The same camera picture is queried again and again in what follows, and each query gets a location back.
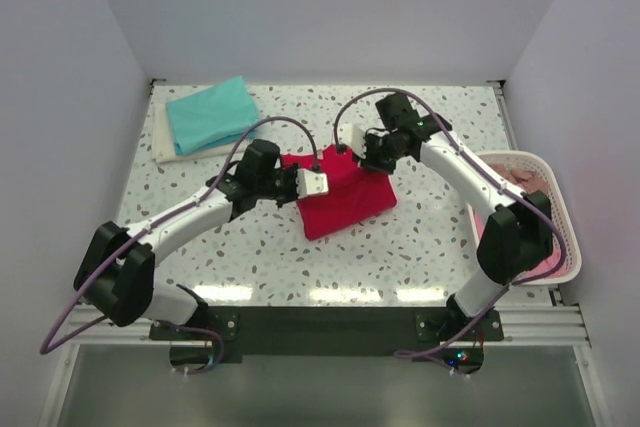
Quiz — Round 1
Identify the white plastic laundry basket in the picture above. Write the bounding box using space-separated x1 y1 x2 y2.
469 149 582 287

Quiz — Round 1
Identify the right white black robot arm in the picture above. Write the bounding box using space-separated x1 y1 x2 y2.
335 89 553 340

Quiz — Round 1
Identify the pink t shirt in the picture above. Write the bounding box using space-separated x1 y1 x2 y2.
473 211 571 280

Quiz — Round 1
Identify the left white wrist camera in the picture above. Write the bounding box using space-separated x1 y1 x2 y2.
296 168 329 199

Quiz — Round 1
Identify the red t shirt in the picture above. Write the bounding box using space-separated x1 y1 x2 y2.
297 145 397 241

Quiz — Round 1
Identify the folded cream t shirt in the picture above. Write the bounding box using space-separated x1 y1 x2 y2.
151 101 249 164

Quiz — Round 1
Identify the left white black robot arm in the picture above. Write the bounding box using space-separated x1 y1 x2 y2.
73 140 301 339

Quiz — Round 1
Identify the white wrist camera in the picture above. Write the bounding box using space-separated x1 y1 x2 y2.
296 168 329 199
337 123 366 160

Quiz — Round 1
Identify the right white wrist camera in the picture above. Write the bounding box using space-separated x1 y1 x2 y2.
337 123 366 160

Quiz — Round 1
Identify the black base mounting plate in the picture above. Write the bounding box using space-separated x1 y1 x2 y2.
149 303 504 374

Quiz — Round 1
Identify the beige t shirt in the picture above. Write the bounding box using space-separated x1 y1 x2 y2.
489 163 549 194

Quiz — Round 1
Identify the folded teal t shirt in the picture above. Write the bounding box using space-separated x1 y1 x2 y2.
166 76 260 156

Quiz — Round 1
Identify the aluminium frame rail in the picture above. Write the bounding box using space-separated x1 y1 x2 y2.
71 306 591 347

